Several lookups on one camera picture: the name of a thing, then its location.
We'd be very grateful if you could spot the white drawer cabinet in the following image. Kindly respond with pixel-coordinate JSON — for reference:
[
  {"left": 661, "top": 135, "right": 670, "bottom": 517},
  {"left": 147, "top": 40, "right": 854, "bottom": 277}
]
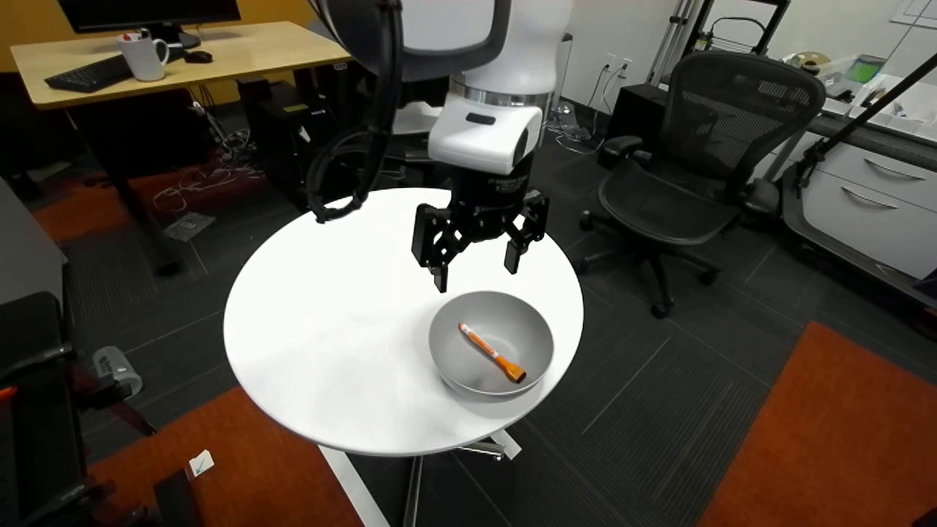
[{"left": 799, "top": 123, "right": 937, "bottom": 277}]

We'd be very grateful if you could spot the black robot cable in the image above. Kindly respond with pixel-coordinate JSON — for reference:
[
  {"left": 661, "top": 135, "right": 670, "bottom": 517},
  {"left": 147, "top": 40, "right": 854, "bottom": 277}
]
[{"left": 304, "top": 0, "right": 406, "bottom": 226}]

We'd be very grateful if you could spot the white mug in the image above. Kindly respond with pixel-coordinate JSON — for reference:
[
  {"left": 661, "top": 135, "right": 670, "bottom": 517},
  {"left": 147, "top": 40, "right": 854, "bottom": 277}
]
[{"left": 121, "top": 33, "right": 169, "bottom": 81}]

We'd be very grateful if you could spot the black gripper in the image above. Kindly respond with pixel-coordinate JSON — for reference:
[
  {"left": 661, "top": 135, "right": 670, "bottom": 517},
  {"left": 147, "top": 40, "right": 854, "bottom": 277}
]
[{"left": 414, "top": 163, "right": 550, "bottom": 292}]

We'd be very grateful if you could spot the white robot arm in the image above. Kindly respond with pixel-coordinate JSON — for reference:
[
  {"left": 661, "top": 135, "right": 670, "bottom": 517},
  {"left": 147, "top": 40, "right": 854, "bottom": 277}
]
[{"left": 393, "top": 0, "right": 573, "bottom": 292}]

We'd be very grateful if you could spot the grey bowl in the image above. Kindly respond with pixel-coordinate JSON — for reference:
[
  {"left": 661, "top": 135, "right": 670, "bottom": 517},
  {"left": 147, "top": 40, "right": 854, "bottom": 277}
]
[{"left": 427, "top": 289, "right": 554, "bottom": 399}]

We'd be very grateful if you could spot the white table base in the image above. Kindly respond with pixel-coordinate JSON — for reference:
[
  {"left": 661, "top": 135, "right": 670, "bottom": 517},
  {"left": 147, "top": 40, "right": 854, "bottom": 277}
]
[{"left": 316, "top": 426, "right": 524, "bottom": 527}]

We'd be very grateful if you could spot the wooden desk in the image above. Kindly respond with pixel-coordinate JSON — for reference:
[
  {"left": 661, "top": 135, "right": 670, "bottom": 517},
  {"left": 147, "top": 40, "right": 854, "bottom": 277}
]
[{"left": 8, "top": 19, "right": 354, "bottom": 277}]

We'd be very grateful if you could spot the black keyboard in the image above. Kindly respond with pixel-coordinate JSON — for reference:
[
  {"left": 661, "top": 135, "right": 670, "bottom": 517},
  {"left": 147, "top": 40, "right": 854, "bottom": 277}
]
[{"left": 48, "top": 56, "right": 133, "bottom": 93}]

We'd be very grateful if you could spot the black mesh office chair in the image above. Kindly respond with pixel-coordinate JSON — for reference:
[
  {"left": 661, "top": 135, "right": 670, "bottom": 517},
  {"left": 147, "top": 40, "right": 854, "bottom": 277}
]
[{"left": 579, "top": 50, "right": 825, "bottom": 317}]

